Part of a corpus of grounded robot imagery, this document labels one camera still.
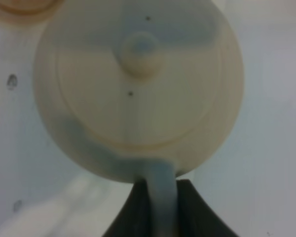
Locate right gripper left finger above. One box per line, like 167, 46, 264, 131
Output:
103, 181, 152, 237

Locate beige ceramic teapot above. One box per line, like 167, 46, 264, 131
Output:
33, 0, 244, 237

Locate far beige cup saucer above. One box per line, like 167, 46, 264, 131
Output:
0, 0, 64, 23

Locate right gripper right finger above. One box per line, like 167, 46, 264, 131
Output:
177, 179, 238, 237

